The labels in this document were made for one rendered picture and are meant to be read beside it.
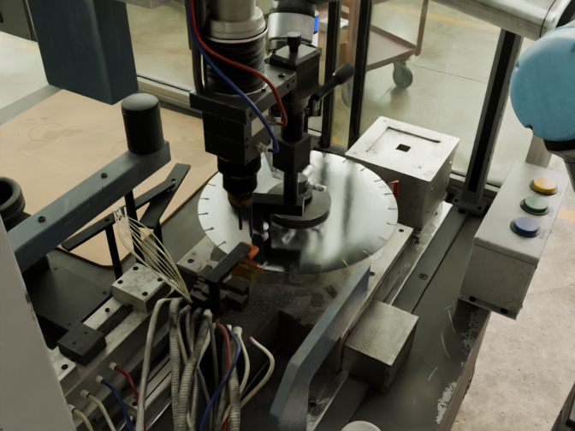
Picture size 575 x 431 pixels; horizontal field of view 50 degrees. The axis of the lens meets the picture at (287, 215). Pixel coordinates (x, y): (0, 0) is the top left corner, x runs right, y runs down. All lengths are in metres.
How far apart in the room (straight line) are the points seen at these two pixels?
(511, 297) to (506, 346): 1.02
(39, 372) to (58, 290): 0.83
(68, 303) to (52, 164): 0.55
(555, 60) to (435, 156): 0.57
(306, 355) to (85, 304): 0.46
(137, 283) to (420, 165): 0.59
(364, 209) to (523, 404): 1.15
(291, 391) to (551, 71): 0.46
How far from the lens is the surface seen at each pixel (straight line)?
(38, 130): 1.72
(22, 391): 0.29
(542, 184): 1.26
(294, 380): 0.74
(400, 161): 1.26
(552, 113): 0.77
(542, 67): 0.77
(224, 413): 0.84
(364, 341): 1.00
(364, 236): 0.98
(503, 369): 2.11
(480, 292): 1.17
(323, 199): 1.03
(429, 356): 1.10
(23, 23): 0.94
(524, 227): 1.13
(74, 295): 1.10
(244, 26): 0.70
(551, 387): 2.12
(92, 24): 0.75
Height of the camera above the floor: 1.58
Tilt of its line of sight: 39 degrees down
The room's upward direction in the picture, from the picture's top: 1 degrees clockwise
